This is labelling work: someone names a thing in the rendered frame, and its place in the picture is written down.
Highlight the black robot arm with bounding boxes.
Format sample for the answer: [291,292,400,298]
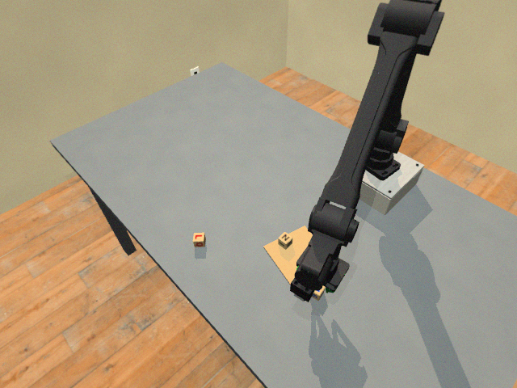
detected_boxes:
[290,0,444,302]

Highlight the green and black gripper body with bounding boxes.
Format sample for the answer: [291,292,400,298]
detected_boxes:
[296,246,350,291]

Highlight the beige letter block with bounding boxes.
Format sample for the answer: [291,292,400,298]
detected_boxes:
[278,232,293,250]
[312,286,326,301]
[193,233,206,247]

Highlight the orange square mat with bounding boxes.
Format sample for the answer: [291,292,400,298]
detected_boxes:
[264,226,313,285]

